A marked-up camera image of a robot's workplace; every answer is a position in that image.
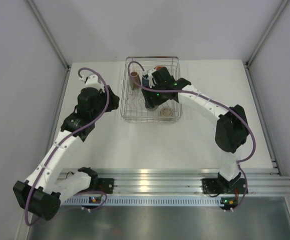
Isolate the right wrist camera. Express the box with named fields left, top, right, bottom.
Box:
left=142, top=69, right=156, bottom=88

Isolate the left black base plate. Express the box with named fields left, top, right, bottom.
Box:
left=95, top=178, right=114, bottom=194

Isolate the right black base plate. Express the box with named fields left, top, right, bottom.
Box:
left=202, top=178, right=248, bottom=196

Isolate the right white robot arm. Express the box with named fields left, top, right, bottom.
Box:
left=141, top=67, right=253, bottom=194

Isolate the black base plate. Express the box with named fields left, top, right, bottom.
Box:
left=95, top=178, right=114, bottom=194
left=202, top=178, right=248, bottom=196

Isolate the aluminium rail frame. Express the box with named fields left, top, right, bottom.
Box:
left=26, top=167, right=290, bottom=198

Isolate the metal wire dish rack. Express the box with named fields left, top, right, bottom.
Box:
left=120, top=56, right=182, bottom=123

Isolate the dark blue cup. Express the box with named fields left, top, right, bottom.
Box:
left=142, top=76, right=150, bottom=88

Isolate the black cup brown handle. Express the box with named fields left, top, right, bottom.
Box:
left=129, top=71, right=141, bottom=90

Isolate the grey-green cup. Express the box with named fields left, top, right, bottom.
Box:
left=146, top=105, right=158, bottom=111

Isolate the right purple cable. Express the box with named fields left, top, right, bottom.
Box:
left=127, top=61, right=257, bottom=212

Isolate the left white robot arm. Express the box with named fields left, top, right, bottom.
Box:
left=13, top=85, right=120, bottom=221

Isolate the slotted cable duct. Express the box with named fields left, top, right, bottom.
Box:
left=63, top=195, right=224, bottom=207

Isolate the orange cup black interior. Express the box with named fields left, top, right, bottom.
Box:
left=155, top=66, right=163, bottom=71

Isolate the beige speckled cup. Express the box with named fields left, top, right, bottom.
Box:
left=160, top=106, right=174, bottom=118

